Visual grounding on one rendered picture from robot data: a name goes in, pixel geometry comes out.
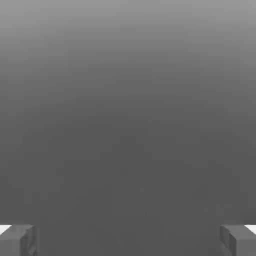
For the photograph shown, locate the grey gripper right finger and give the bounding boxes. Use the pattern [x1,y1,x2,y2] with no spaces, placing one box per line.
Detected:
[219,224,256,256]

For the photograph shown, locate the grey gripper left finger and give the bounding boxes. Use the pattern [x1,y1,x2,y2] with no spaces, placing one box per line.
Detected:
[0,224,38,256]

